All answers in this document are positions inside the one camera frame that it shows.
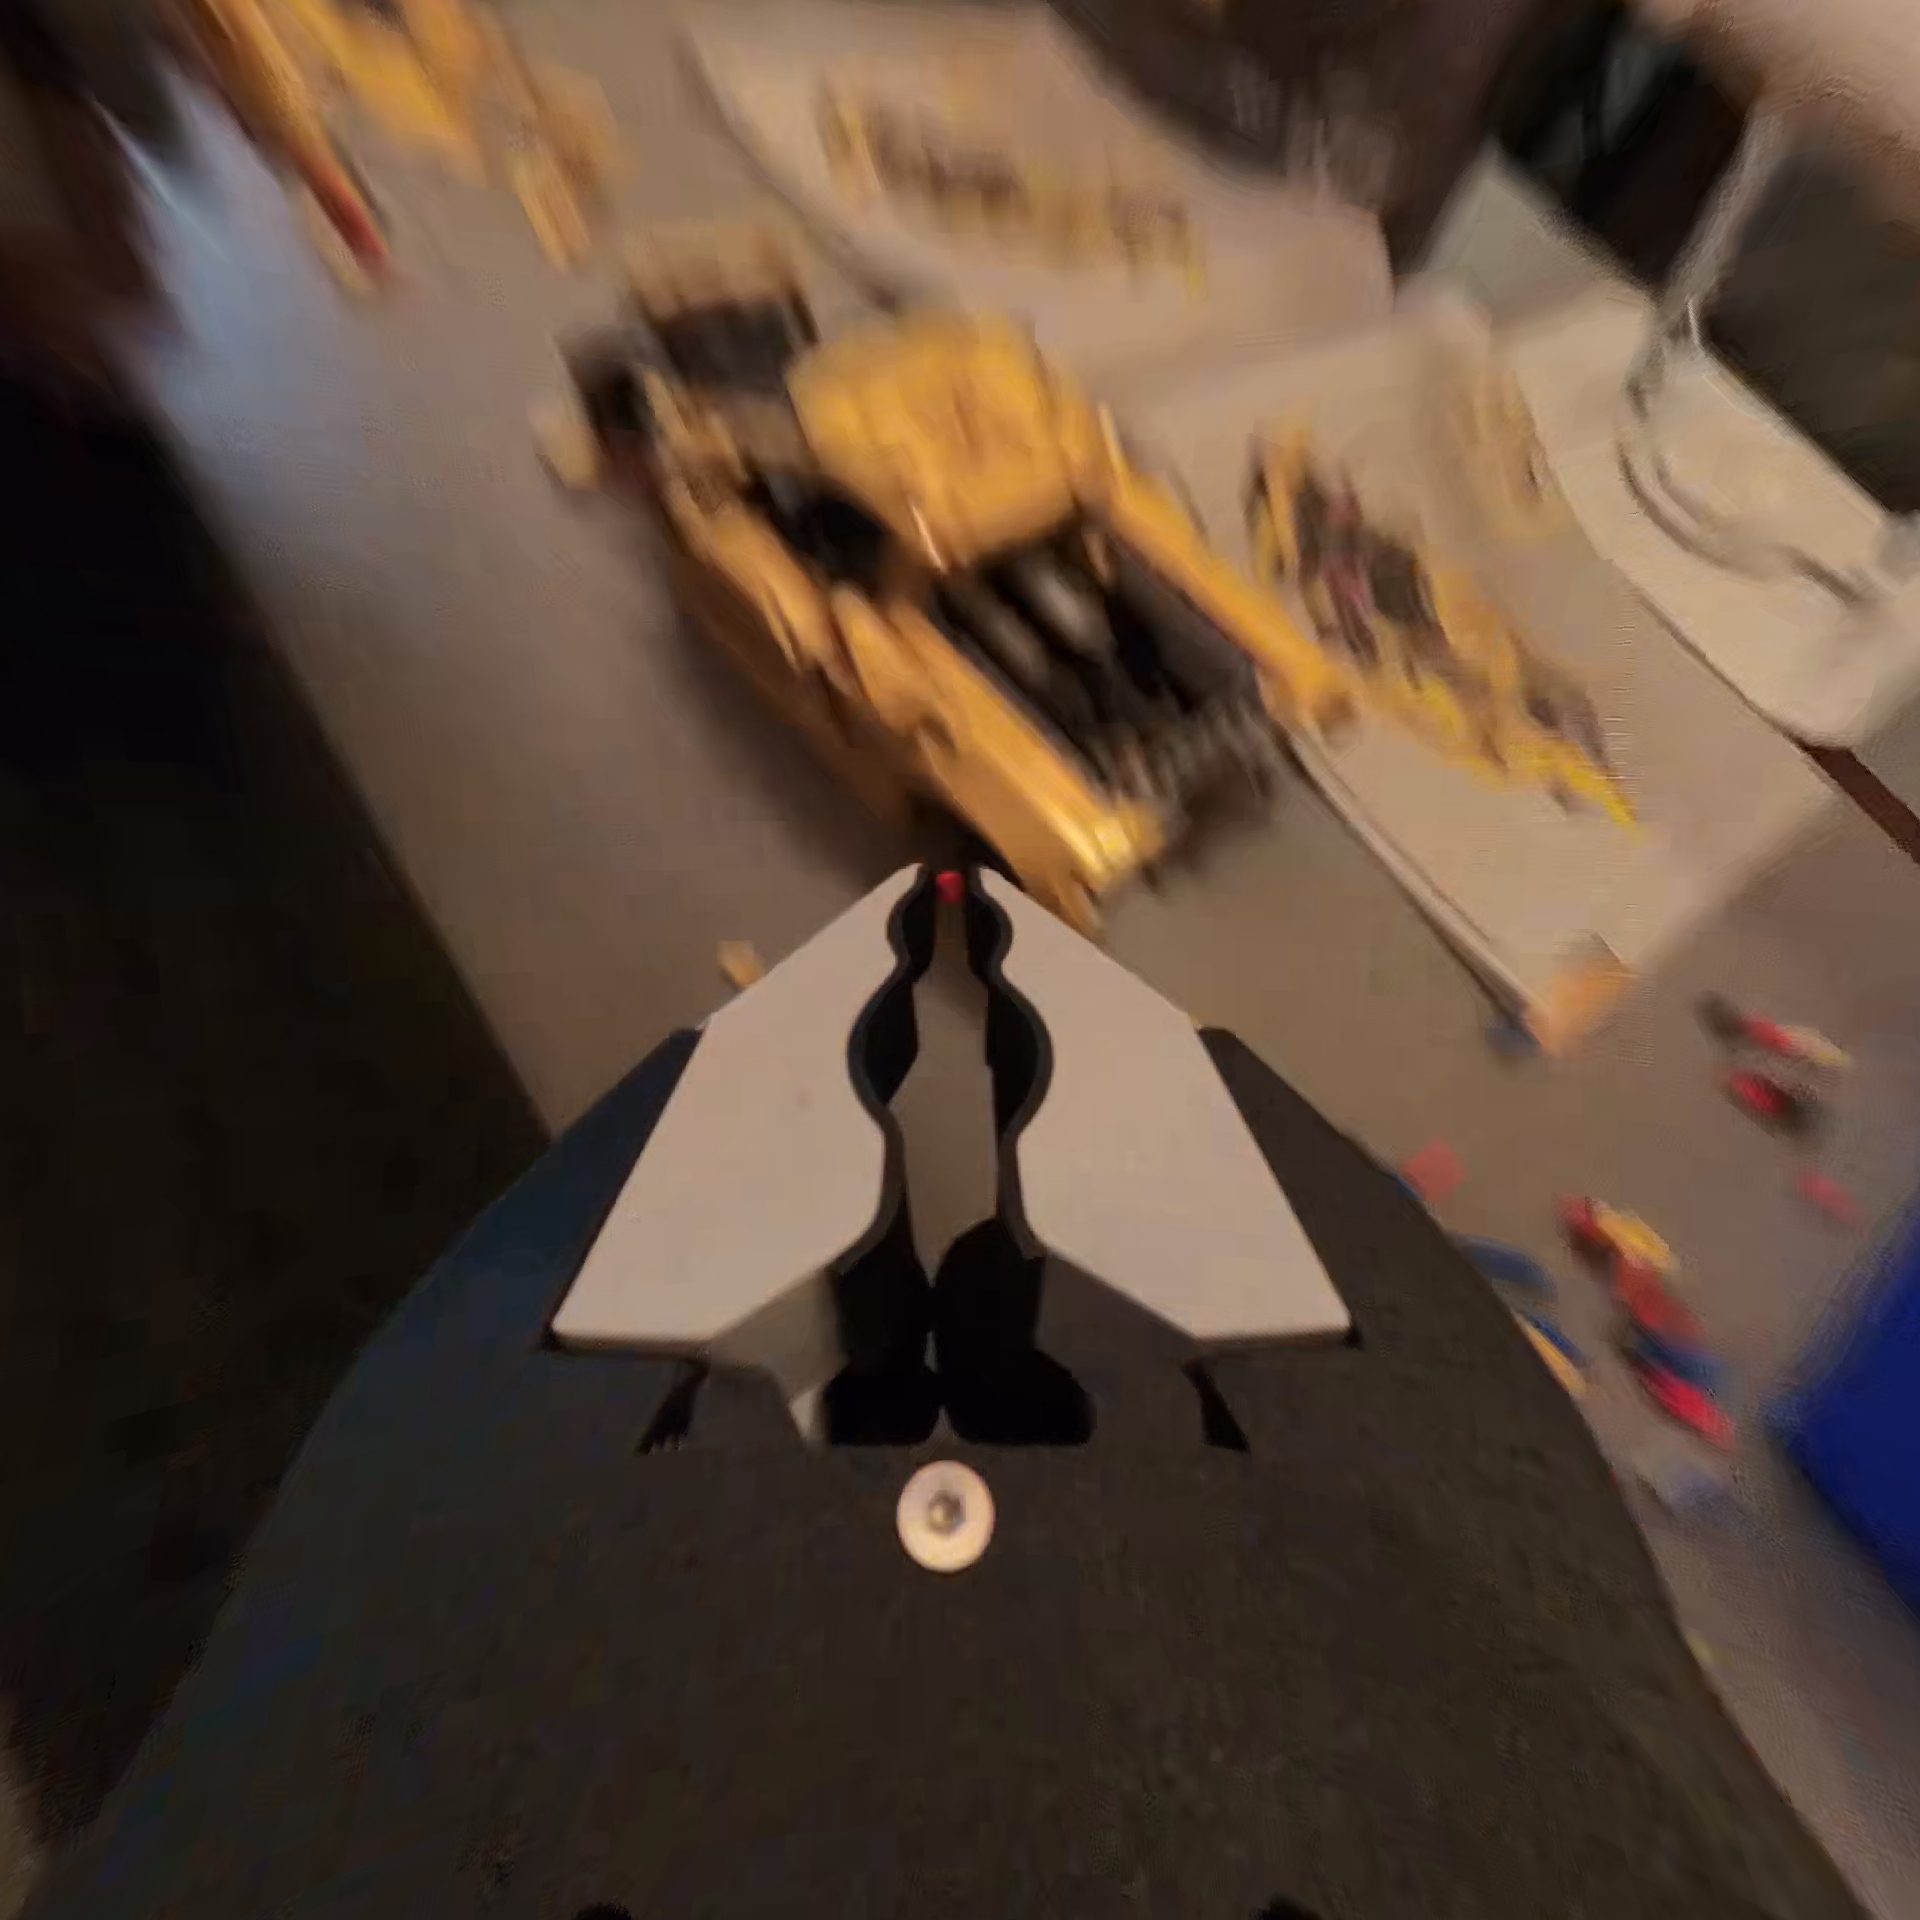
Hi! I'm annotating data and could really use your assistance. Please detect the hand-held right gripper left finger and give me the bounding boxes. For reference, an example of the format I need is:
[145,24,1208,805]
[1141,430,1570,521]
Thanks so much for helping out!
[552,865,942,1436]

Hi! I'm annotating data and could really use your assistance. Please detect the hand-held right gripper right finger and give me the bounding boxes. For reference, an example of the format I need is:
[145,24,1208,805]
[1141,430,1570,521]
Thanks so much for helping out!
[961,865,1352,1408]

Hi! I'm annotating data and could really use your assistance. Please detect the open instruction booklet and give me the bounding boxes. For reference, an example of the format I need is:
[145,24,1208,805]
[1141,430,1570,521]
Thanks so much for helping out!
[691,28,1729,1054]

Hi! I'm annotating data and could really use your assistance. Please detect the pile of small coloured pins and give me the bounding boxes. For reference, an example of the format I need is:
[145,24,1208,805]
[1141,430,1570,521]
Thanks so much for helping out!
[1394,988,1866,1505]

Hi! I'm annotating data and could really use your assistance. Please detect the yellow toy car model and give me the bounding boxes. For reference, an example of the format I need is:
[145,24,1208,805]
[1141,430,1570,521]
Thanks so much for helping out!
[533,247,1355,933]

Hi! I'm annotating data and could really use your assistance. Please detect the blue plastic bin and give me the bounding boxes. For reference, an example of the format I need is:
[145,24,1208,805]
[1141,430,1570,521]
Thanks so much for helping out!
[1765,1198,1920,1616]

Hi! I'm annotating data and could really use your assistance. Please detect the pile of yellow black bricks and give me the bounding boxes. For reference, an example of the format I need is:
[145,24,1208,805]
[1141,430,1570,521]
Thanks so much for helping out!
[196,0,624,293]

